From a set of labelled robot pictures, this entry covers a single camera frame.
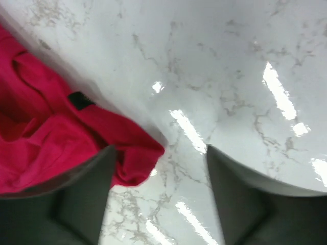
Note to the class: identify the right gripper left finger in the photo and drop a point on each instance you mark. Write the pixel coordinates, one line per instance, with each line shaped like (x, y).
(67, 209)

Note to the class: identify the crimson pink t shirt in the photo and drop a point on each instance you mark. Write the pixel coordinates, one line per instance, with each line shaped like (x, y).
(48, 129)

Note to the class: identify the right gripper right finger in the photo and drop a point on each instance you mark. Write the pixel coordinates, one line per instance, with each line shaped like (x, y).
(256, 209)

